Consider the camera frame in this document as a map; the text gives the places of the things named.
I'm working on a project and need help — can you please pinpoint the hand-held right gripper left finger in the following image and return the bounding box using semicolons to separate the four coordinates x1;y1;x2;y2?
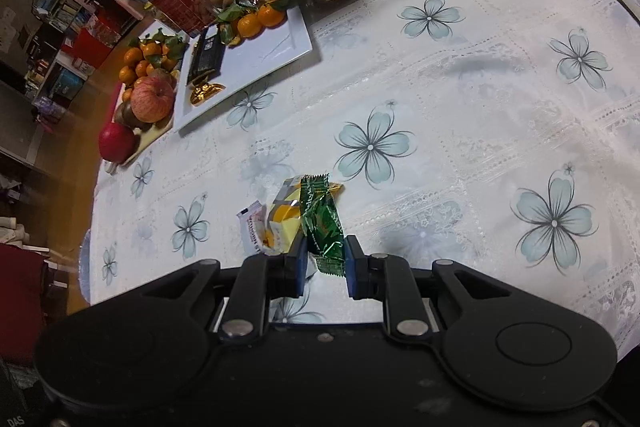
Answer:
134;237;310;343

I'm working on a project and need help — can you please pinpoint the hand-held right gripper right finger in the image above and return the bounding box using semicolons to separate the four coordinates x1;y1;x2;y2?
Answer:
345;235;506;343

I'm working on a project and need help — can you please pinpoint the yellow orange snack packet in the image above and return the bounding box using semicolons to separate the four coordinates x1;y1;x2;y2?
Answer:
264;177;346;255

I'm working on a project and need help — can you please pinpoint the dark green snack packet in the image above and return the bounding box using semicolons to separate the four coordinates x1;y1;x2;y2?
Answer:
299;174;347;277

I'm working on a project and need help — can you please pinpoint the small white snack packet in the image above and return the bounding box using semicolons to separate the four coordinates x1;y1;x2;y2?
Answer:
236;201;273;255

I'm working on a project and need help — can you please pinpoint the gold wrapped candy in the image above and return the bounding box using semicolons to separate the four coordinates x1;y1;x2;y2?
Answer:
189;81;226;105

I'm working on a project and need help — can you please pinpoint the wooden fruit board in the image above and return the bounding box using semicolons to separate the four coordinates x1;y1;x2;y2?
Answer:
102;22;188;175

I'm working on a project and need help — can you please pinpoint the light blue stool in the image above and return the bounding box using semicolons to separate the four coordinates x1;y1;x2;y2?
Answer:
75;227;96;303

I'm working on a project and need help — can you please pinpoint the white rectangular plate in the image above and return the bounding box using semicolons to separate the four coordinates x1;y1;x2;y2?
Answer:
172;4;313;132

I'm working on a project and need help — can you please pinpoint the red yellow apple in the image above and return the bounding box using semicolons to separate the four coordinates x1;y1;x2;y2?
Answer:
130;77;176;124

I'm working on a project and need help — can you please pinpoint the dark brown round fruit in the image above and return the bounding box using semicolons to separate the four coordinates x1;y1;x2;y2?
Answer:
115;102;151;130

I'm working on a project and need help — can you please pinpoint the black snack packet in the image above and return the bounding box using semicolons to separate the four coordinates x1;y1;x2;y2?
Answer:
186;24;227;86

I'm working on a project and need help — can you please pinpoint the orange tangerine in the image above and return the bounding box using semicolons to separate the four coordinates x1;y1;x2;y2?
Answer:
257;3;283;28
236;13;263;40

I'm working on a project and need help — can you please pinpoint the pile of leafy tangerines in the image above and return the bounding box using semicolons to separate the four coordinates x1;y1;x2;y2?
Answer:
119;29;187;90

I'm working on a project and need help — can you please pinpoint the dark red cloth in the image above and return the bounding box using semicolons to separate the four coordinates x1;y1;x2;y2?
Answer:
0;242;51;358

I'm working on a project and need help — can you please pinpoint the red can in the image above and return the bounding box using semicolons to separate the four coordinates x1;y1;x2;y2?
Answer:
150;0;221;38

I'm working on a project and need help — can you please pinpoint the cluttered shelving unit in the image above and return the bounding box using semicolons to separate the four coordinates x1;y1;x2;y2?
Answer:
20;0;146;118

